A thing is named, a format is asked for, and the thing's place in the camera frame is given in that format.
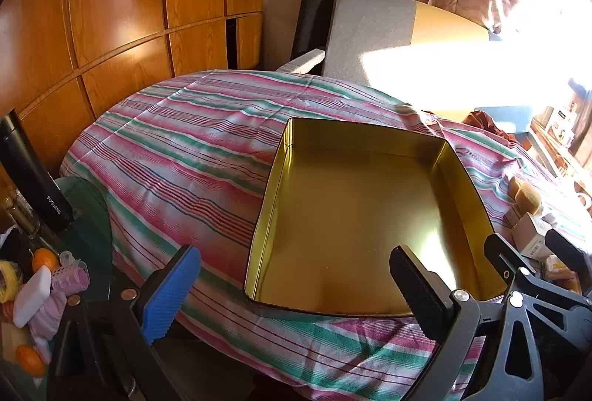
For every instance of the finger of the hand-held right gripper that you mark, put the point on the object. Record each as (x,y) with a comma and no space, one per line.
(502,250)
(562,243)

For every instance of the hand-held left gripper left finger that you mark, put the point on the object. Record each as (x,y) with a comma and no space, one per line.
(169,294)

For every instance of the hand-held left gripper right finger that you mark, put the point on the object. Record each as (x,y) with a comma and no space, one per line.
(414,290)

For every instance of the white ointment box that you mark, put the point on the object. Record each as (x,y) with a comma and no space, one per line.
(532,236)

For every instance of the gold metal tin box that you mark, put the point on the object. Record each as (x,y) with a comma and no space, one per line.
(351,206)

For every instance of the white cup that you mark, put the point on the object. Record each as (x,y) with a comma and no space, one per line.
(585,199)

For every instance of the light wooden bench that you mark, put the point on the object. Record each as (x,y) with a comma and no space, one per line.
(555,155)

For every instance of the pink hair roller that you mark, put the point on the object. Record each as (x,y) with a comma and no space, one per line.
(69,279)

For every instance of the white printed carton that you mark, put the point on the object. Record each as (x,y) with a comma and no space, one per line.
(562,123)

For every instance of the pink white cloth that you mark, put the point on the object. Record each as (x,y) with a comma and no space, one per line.
(48,315)

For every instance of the orange fruit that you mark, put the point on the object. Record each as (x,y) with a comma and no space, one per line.
(30,359)
(44,260)

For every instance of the brown cloth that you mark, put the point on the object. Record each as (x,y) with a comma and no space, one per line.
(481,119)

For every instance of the white plastic case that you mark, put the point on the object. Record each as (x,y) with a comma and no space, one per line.
(32,297)

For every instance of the striped pink green bedsheet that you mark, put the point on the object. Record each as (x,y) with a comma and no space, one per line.
(185,151)

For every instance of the yellow mesh ball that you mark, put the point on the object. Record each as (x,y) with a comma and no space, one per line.
(9,283)

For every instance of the clear glass bottle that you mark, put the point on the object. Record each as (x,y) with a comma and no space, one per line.
(21,216)

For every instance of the black thermos bottle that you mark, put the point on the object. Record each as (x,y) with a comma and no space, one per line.
(32,169)

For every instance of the grey yellow sofa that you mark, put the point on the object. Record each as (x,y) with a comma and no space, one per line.
(370,26)

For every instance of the black rolled mat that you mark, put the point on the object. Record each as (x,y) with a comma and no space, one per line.
(312,12)

